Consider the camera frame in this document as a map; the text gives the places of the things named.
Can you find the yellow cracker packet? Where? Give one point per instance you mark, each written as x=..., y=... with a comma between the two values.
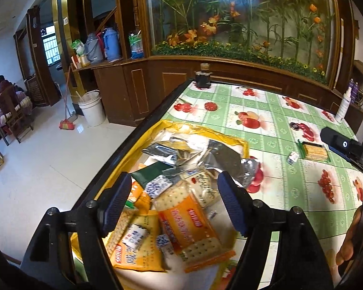
x=139, y=253

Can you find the grey thermos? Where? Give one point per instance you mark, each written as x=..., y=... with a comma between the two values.
x=93, y=48

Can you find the small dark cap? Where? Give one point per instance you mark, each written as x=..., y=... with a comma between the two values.
x=295, y=125

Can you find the purple bottle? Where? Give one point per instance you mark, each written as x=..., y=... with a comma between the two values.
x=354, y=88

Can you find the orange cracker packet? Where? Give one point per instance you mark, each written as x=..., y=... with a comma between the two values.
x=184, y=226

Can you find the person's right hand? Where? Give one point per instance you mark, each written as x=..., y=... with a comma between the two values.
x=351, y=241

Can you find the fruit print tablecloth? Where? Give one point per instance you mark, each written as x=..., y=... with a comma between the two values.
x=275, y=145

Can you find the small orange snack packet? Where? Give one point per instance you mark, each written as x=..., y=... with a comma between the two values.
x=137, y=198

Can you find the wooden chair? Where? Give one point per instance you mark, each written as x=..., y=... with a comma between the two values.
x=13, y=117

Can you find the white blue-print candy packet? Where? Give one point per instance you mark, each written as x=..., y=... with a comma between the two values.
x=292, y=157
x=136, y=235
x=165, y=243

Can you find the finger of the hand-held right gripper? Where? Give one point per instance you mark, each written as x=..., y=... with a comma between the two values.
x=338, y=142

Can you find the barred window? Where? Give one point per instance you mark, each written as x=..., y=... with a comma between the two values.
x=50, y=43

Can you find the flower display case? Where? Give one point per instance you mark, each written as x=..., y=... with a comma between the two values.
x=245, y=21

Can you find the yellow snack tray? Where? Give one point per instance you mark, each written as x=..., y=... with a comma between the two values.
x=230, y=140

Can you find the white spray bottle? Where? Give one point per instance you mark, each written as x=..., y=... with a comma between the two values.
x=343, y=104

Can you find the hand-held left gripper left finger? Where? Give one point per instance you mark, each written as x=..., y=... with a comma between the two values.
x=118, y=202

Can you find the black jar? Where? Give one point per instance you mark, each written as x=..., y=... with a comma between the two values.
x=203, y=78

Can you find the white bucket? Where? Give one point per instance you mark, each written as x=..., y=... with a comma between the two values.
x=92, y=107

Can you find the wicker basket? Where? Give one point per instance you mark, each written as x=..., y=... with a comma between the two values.
x=34, y=89

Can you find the silver foil packet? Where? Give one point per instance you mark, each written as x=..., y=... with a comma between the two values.
x=233, y=163
x=160, y=154

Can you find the red broom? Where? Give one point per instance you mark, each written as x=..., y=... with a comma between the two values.
x=67, y=96

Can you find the blue thermos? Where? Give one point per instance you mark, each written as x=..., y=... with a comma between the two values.
x=112, y=43

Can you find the white dark-print candy packet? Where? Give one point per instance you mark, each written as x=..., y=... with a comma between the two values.
x=158, y=185

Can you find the green white bag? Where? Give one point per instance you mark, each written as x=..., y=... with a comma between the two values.
x=78, y=48

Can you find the red thermos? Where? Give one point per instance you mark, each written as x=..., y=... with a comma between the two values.
x=100, y=40

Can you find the wooden cabinet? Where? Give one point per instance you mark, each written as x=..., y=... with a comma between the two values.
x=169, y=84

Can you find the white leaf-print snack packet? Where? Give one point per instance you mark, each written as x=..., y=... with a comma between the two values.
x=204, y=184

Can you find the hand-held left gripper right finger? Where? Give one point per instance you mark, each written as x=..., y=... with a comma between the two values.
x=233, y=208

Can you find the green cracker packet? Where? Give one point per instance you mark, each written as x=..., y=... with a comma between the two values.
x=314, y=151
x=148, y=173

